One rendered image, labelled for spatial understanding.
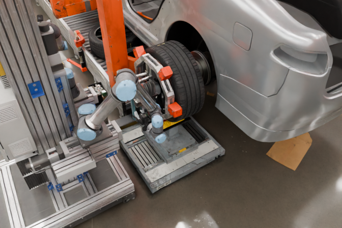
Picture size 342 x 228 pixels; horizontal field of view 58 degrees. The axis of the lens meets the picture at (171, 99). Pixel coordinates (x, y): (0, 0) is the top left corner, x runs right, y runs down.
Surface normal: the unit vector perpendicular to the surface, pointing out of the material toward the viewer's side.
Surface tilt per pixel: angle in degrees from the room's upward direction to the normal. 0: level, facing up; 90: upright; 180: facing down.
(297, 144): 2
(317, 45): 73
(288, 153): 2
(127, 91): 84
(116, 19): 90
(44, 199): 0
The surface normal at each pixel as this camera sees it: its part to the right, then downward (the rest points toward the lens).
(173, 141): 0.00, -0.76
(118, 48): 0.54, 0.55
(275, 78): -0.71, 0.46
